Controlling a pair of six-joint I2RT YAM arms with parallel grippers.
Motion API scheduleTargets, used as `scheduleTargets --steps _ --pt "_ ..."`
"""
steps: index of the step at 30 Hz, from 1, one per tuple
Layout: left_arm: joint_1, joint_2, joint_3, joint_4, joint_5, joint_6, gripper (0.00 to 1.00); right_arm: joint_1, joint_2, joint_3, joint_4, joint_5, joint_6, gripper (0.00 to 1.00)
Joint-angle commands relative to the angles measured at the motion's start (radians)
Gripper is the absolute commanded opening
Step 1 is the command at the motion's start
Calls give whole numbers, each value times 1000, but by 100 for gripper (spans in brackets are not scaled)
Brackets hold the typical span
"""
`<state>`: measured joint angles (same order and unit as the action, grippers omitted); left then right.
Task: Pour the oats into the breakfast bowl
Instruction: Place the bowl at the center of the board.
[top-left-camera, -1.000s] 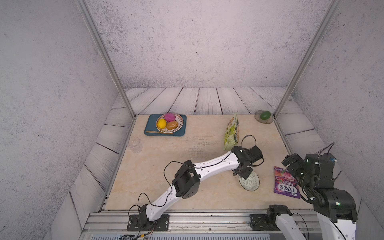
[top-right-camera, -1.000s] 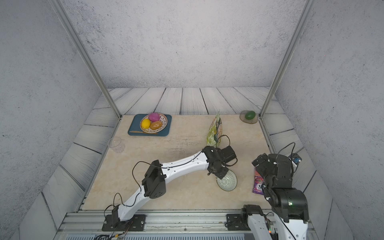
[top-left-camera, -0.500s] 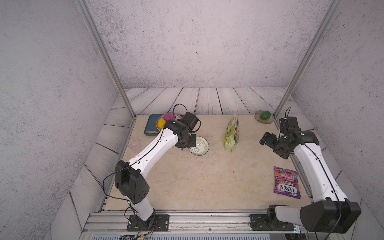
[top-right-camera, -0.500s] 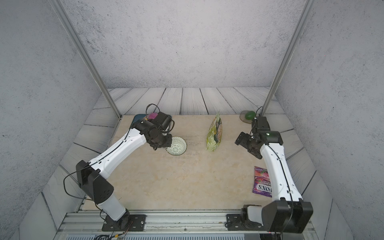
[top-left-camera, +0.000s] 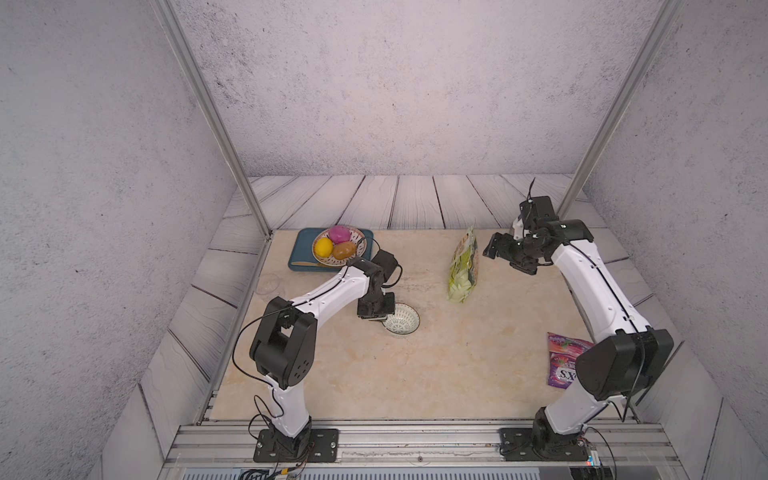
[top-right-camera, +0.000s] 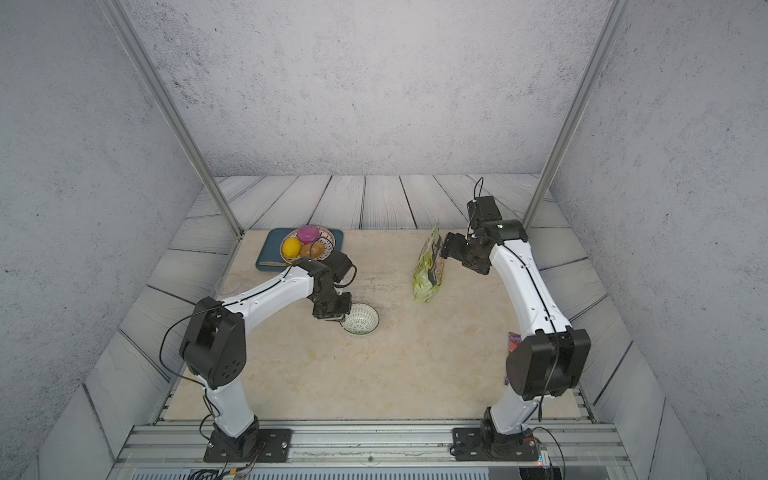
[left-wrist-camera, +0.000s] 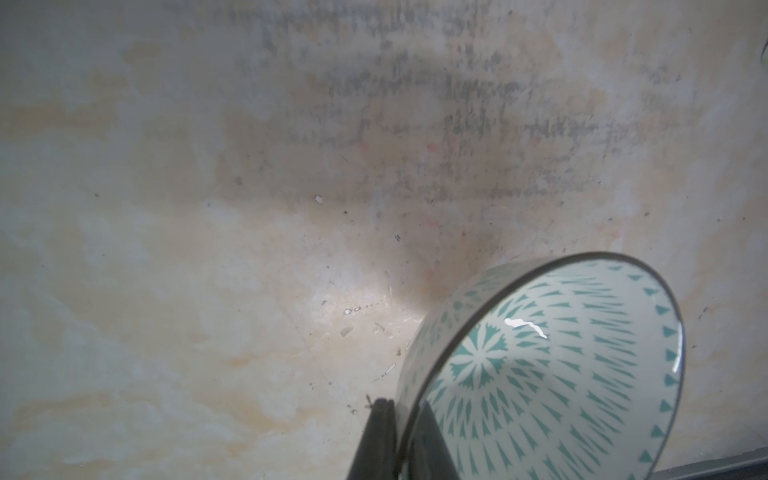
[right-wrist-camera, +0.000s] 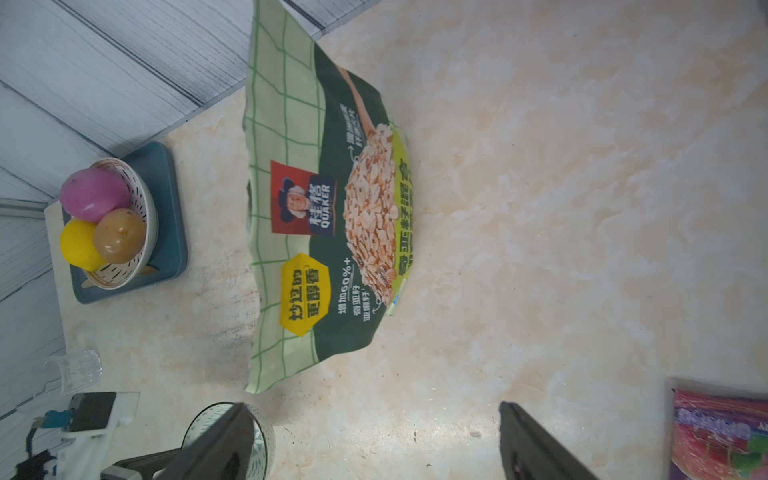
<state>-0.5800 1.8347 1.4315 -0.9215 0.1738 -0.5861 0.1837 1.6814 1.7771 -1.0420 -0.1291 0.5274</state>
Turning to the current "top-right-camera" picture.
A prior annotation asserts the right metal frame post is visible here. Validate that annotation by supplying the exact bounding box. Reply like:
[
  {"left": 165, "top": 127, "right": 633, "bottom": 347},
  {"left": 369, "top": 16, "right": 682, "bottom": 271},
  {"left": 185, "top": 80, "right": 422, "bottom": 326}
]
[{"left": 522, "top": 0, "right": 633, "bottom": 229}]

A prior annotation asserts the yellow lemon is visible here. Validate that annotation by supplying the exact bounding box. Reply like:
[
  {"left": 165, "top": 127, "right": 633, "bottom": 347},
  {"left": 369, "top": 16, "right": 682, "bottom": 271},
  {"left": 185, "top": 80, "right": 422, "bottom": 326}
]
[{"left": 280, "top": 236, "right": 303, "bottom": 260}]

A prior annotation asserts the brown fruit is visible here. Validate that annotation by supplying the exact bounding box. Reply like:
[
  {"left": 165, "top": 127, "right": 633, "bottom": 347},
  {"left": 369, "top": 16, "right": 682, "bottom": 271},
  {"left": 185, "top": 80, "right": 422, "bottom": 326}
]
[{"left": 299, "top": 241, "right": 326, "bottom": 259}]

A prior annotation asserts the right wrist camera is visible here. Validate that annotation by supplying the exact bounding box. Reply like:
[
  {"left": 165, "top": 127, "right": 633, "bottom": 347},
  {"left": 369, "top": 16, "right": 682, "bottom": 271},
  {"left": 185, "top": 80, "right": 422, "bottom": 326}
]
[{"left": 467, "top": 196, "right": 503, "bottom": 231}]

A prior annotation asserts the metal frame post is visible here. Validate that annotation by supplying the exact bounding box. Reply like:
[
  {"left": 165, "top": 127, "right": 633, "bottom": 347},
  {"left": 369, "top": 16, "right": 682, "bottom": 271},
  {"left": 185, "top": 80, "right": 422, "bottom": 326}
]
[
  {"left": 98, "top": 0, "right": 245, "bottom": 240},
  {"left": 522, "top": 0, "right": 633, "bottom": 229}
]

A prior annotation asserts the aluminium front rail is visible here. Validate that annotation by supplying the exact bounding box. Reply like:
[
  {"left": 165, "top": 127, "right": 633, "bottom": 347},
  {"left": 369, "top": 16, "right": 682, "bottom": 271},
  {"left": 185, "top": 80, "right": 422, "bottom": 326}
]
[{"left": 109, "top": 418, "right": 636, "bottom": 479}]

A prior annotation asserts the left metal frame post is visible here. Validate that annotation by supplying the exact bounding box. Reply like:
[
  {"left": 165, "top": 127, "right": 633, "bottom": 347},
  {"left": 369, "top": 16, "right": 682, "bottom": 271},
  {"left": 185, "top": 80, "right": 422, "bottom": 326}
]
[{"left": 98, "top": 0, "right": 245, "bottom": 240}]

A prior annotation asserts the green oats bag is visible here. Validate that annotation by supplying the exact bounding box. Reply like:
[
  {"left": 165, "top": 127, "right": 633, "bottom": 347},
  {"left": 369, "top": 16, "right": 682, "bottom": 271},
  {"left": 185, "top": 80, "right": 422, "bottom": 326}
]
[{"left": 412, "top": 225, "right": 444, "bottom": 303}]

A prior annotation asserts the white patterned breakfast bowl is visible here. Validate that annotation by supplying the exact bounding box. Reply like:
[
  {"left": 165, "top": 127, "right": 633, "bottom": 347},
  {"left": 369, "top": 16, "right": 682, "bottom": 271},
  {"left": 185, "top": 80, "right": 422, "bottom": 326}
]
[{"left": 340, "top": 303, "right": 380, "bottom": 336}]

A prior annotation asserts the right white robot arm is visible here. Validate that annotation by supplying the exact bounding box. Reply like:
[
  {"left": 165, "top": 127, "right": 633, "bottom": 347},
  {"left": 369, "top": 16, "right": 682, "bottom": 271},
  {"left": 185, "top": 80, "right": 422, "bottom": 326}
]
[{"left": 440, "top": 220, "right": 591, "bottom": 437}]

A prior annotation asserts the teal tray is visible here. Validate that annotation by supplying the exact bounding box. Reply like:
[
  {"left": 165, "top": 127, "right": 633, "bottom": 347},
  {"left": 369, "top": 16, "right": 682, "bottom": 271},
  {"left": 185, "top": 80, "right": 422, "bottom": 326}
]
[{"left": 255, "top": 228, "right": 344, "bottom": 272}]

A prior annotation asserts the purple candy bag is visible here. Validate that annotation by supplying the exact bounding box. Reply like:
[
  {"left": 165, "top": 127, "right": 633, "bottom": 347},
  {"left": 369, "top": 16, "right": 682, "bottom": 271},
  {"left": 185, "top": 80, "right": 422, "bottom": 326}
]
[{"left": 504, "top": 332, "right": 522, "bottom": 385}]

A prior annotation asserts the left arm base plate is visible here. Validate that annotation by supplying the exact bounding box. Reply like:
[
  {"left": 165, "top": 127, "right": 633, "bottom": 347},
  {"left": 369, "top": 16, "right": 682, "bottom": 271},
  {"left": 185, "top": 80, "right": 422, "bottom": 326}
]
[{"left": 203, "top": 428, "right": 293, "bottom": 463}]

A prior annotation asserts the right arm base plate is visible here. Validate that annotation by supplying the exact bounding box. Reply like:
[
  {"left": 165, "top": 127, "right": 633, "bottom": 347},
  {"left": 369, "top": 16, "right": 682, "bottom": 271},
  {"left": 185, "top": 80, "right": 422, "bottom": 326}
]
[{"left": 449, "top": 427, "right": 541, "bottom": 463}]

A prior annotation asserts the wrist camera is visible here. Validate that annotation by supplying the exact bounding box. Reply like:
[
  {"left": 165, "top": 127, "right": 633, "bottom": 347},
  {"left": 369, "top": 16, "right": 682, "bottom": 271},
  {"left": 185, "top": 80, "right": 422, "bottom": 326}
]
[
  {"left": 323, "top": 250, "right": 353, "bottom": 283},
  {"left": 467, "top": 196, "right": 503, "bottom": 231}
]

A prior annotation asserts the patterned fruit plate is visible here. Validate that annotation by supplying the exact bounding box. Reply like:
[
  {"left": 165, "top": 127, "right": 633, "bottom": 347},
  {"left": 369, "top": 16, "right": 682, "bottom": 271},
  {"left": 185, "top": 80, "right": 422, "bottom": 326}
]
[{"left": 279, "top": 225, "right": 336, "bottom": 263}]

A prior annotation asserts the clear glass cup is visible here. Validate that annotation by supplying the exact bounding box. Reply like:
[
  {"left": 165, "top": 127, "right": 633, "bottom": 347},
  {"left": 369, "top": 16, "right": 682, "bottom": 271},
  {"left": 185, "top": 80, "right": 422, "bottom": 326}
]
[{"left": 214, "top": 273, "right": 242, "bottom": 299}]

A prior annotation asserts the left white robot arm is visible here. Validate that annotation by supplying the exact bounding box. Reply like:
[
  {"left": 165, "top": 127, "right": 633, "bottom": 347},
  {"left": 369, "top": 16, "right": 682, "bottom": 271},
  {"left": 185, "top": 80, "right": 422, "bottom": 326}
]
[{"left": 179, "top": 250, "right": 356, "bottom": 439}]

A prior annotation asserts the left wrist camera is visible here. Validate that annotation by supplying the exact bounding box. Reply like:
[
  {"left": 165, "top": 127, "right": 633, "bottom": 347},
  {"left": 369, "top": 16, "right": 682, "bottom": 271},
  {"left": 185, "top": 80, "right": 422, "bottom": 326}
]
[{"left": 323, "top": 250, "right": 353, "bottom": 283}]

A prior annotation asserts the pink fruit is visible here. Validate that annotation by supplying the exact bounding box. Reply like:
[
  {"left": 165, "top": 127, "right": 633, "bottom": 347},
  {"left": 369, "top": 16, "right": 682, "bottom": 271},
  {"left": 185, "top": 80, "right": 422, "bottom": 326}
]
[{"left": 296, "top": 225, "right": 321, "bottom": 245}]

